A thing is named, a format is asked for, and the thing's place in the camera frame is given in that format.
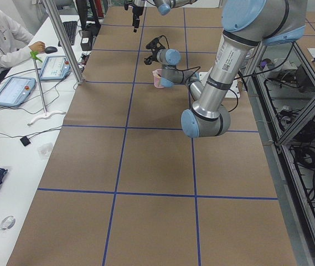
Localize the black keyboard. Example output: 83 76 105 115
63 21 78 45

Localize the black computer mouse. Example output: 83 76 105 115
44 46 58 54

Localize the black cardboard box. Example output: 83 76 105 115
80 30 93 51

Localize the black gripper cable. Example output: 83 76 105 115
157 35 242 113

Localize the far blue teach pendant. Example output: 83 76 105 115
39 55 71 81

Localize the blue teach pendant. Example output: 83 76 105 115
39 55 71 81
0 76 37 107

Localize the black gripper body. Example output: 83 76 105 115
149 47 160 63
132 0 145 16

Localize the near blue teach pendant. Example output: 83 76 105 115
0 76 37 107

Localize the aluminium frame post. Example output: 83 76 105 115
43 0 84 85

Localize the small black device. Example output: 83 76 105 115
20 136 31 147

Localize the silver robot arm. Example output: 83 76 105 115
144 0 307 138
123 0 196 33

